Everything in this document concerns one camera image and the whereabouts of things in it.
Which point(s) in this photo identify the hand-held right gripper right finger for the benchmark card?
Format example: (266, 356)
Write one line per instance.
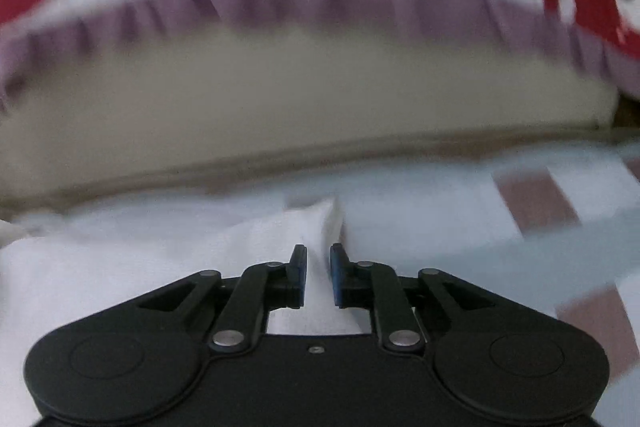
(336, 277)

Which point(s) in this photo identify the white knit garment green trim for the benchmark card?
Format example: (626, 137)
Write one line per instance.
(150, 257)

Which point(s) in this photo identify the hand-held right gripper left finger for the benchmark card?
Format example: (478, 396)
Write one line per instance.
(300, 277)

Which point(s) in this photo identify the beige mattress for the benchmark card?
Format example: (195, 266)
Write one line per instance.
(300, 92)

